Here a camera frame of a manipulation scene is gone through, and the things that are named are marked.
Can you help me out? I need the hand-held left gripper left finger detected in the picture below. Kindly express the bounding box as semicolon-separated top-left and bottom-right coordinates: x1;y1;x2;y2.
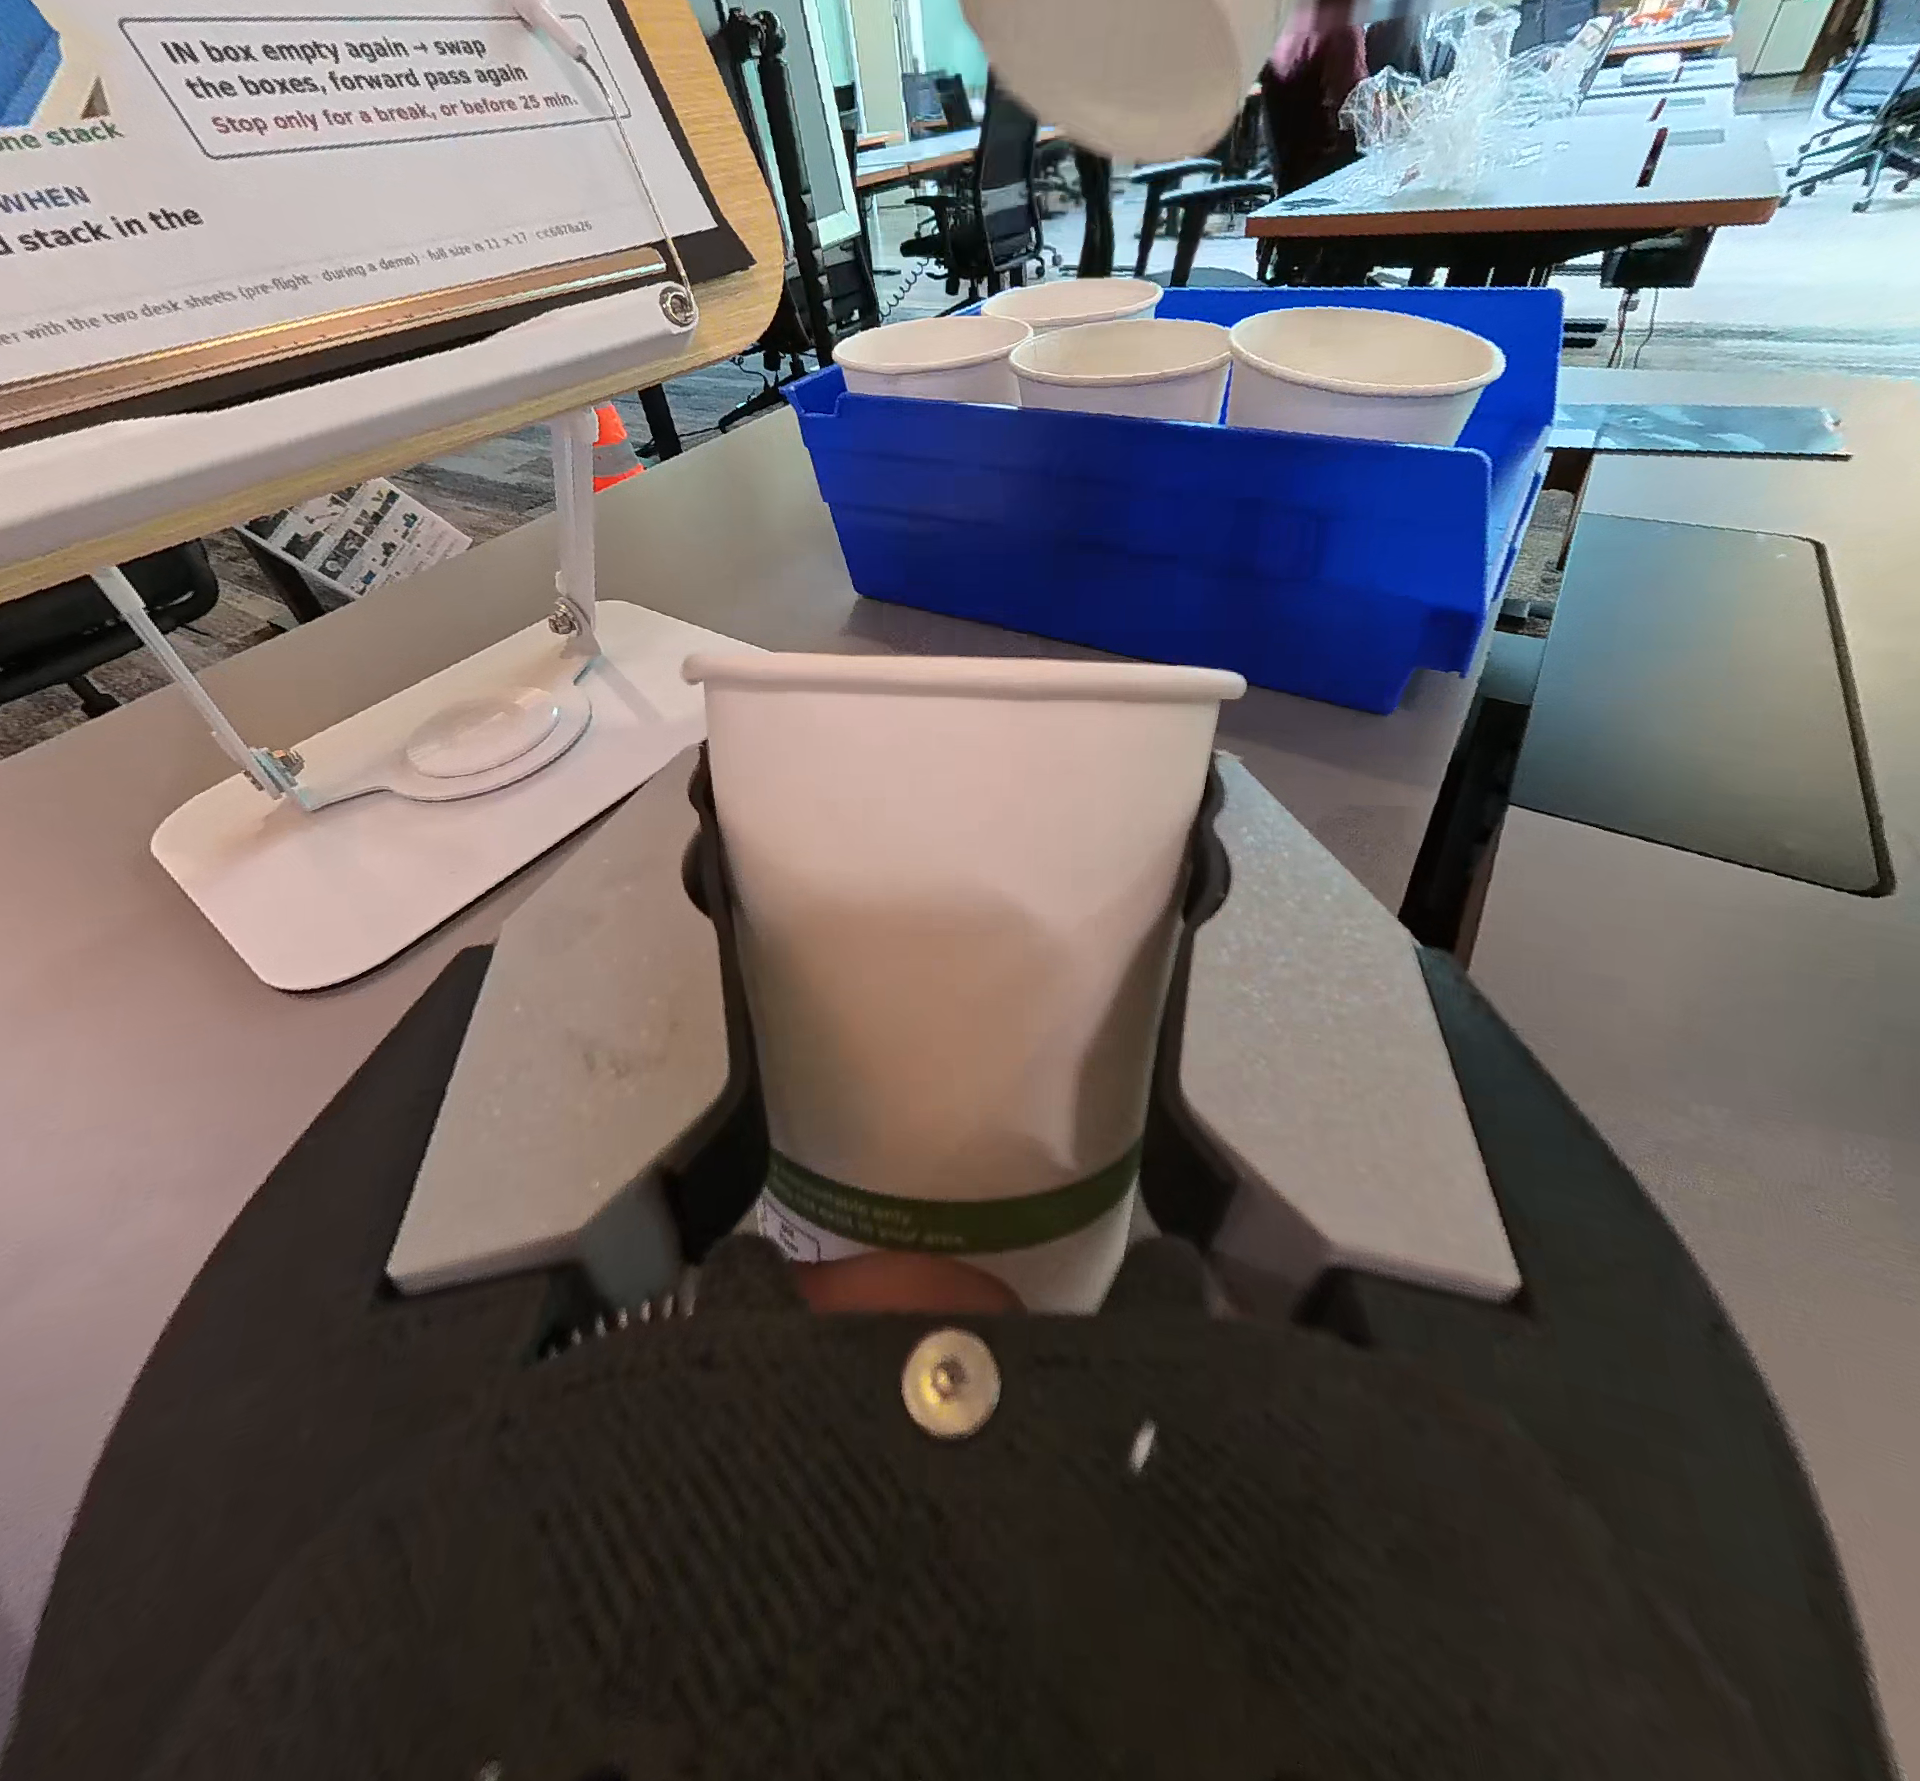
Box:
386;742;768;1291

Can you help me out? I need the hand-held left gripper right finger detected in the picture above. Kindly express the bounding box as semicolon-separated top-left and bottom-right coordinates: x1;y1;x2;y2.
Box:
1136;750;1526;1328

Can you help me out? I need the blue plastic bin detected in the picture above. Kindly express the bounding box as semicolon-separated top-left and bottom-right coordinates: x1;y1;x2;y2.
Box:
784;285;1565;713

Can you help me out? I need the printed paper sign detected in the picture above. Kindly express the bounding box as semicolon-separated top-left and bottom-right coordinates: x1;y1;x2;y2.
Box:
246;476;473;596

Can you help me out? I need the black office chair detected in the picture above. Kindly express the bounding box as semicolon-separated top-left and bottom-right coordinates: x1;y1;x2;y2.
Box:
901;71;1058;297
0;540;222;718
1132;153;1277;285
1784;0;1920;215

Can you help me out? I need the grey metal plate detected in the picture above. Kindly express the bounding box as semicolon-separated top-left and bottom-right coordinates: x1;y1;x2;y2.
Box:
1544;404;1850;464

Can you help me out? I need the wooden edged grey desk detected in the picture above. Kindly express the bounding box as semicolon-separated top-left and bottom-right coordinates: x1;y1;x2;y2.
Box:
1244;86;1786;289

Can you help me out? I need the black tripod stand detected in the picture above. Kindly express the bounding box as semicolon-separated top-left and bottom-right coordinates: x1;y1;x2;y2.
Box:
719;9;886;365

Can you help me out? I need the clear plastic wrap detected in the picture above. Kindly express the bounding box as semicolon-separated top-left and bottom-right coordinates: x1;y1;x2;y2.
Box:
1339;0;1625;190

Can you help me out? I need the printed instruction sheet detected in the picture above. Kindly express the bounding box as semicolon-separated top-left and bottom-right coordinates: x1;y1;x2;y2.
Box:
0;0;722;388

